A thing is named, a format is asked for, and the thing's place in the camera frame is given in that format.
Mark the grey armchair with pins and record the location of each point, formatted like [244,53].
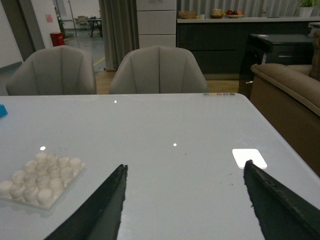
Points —
[158,70]
[60,70]

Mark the background work table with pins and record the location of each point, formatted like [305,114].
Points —
[95,23]

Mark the red bin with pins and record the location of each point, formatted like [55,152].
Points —
[57,39]

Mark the wicker basket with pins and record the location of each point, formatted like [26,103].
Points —
[186,14]

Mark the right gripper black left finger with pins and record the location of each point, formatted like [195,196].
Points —
[99,217]

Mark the potted plant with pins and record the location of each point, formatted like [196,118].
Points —
[305,8]

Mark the brown sofa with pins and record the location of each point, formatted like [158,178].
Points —
[288,96]

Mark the right grey armchair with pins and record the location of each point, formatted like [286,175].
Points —
[158,70]

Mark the coloured sticker strip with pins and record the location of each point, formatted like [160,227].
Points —
[219,94]

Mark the black appliance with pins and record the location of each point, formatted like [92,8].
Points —
[285,49]

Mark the white studded base plate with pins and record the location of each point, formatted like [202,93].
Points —
[41,181]

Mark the dark kitchen counter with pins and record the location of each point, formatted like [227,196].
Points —
[218,45]

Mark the fruit plate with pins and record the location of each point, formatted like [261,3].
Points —
[233,14]

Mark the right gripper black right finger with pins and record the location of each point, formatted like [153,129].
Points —
[282,214]

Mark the white drawer cabinet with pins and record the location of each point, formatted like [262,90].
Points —
[156,21]

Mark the blue toy block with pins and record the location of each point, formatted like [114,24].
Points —
[3,111]

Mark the bowl of food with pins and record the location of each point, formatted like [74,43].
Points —
[217,14]

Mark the left grey armchair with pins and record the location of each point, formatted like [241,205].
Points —
[60,70]

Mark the grey curtain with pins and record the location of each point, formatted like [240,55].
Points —
[119,30]

